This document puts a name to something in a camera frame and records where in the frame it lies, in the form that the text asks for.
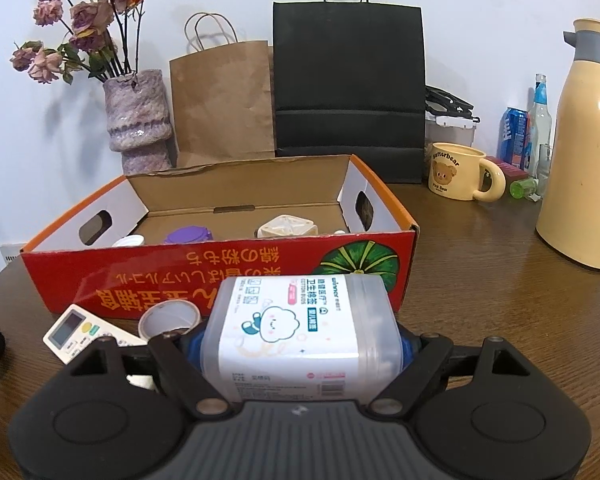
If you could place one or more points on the cream thermos jug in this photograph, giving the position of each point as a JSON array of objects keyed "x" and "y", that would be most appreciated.
[{"x": 585, "y": 160}]

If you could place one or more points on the clear cotton swab box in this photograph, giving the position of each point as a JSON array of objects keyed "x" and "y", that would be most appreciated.
[{"x": 290, "y": 335}]

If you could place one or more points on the clear container with black lid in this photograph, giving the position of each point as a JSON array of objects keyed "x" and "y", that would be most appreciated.
[{"x": 450, "y": 120}]

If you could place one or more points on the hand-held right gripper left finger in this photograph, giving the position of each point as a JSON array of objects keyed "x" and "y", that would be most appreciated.
[{"x": 192, "y": 347}]

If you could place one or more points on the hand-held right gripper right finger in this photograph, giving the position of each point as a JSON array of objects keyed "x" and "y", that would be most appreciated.
[{"x": 408, "y": 350}]

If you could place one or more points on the cream ridged object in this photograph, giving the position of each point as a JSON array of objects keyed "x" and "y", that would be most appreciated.
[{"x": 285, "y": 227}]

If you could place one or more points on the white flat board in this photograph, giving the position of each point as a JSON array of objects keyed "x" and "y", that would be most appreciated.
[{"x": 11, "y": 251}]

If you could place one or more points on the green capped bottle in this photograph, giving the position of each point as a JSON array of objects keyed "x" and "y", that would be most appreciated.
[{"x": 520, "y": 189}]

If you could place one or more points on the clear drinking glass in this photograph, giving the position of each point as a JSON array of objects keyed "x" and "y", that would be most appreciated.
[{"x": 544, "y": 165}]

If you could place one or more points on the blue drink can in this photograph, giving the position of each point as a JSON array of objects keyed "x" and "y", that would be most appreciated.
[{"x": 512, "y": 135}]

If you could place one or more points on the white remote control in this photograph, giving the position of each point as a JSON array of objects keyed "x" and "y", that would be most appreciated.
[{"x": 75, "y": 335}]

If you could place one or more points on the clear spray bottle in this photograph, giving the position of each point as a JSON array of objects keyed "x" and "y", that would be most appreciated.
[{"x": 540, "y": 120}]

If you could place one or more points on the purple lidded container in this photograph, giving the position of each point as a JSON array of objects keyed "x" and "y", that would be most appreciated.
[{"x": 187, "y": 236}]

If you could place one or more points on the dark red box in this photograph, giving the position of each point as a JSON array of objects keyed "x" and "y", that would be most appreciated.
[{"x": 507, "y": 169}]

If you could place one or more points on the purple mottled ceramic vase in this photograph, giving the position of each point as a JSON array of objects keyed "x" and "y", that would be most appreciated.
[{"x": 137, "y": 120}]

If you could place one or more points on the orange cardboard box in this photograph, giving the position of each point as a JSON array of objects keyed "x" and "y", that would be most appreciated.
[{"x": 180, "y": 280}]

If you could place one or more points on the yellow bear mug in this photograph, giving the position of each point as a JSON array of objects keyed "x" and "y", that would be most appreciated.
[{"x": 452, "y": 172}]

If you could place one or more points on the brown paper bag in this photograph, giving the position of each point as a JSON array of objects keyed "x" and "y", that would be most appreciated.
[{"x": 222, "y": 105}]

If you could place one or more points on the clear tape roll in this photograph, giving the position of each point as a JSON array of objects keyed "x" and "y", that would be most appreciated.
[{"x": 152, "y": 325}]

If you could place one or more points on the black paper bag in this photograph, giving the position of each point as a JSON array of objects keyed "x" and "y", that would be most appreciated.
[{"x": 347, "y": 85}]

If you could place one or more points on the bunch of dried roses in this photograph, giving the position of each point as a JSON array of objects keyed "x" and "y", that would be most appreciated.
[{"x": 87, "y": 20}]

